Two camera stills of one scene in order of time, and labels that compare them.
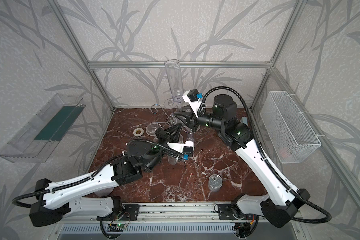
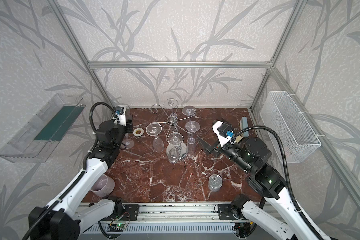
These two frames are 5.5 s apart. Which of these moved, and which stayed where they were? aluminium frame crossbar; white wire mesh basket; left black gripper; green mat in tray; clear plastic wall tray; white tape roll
Moved: left black gripper
Stayed: white tape roll; clear plastic wall tray; aluminium frame crossbar; white wire mesh basket; green mat in tray
